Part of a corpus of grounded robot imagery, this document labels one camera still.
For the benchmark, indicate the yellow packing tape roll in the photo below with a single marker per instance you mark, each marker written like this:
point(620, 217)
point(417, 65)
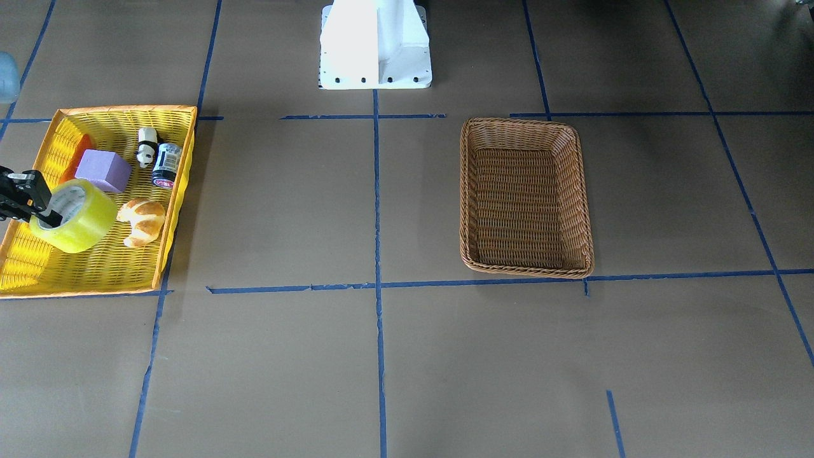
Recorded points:
point(87, 216)

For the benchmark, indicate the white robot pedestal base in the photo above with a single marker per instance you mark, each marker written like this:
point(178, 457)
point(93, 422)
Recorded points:
point(374, 45)

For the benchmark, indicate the yellow plastic woven basket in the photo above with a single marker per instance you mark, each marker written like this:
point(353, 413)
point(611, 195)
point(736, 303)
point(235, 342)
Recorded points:
point(31, 268)

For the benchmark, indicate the toy carrot with green leaves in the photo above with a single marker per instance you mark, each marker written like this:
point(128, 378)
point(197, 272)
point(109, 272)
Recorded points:
point(84, 143)

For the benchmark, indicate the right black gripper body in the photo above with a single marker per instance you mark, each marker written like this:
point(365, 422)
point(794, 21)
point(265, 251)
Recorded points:
point(19, 191)

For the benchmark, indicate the small black labelled can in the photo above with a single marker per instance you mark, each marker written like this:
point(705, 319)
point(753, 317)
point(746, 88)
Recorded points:
point(166, 167)

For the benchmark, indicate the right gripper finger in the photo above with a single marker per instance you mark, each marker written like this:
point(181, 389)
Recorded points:
point(46, 216)
point(35, 186)

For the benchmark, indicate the brown wicker basket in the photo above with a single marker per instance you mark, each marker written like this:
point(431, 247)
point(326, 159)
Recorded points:
point(523, 199)

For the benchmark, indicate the purple foam cube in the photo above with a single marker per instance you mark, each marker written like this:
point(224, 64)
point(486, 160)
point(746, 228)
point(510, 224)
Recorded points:
point(106, 170)

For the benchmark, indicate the toy croissant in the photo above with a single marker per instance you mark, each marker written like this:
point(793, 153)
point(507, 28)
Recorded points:
point(146, 218)

